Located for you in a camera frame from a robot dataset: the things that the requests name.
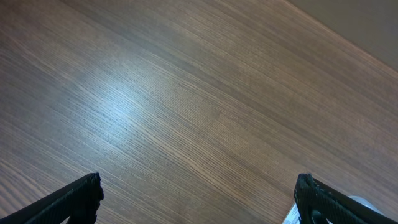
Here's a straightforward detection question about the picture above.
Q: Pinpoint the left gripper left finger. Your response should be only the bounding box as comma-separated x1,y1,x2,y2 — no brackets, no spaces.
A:
1,172,104,224

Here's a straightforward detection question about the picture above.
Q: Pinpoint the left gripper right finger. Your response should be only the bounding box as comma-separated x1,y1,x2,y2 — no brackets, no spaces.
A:
294,174,397,224

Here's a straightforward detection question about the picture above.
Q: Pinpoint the Hansaplast plaster box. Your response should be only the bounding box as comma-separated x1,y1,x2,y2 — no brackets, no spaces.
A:
282,195,382,224

